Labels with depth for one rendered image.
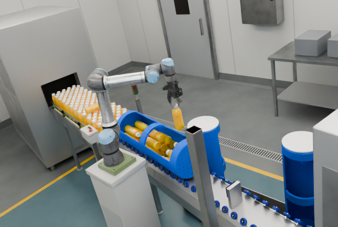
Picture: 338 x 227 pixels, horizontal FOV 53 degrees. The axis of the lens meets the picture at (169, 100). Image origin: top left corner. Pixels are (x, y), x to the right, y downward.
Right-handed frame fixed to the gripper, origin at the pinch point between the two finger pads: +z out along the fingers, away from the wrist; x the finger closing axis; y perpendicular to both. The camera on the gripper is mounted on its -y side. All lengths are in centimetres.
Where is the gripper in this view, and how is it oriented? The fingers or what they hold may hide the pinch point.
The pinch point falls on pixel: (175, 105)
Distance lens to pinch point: 244.4
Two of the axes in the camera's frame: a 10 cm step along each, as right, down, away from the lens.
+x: 7.7, -3.9, 5.0
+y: 6.0, 2.1, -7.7
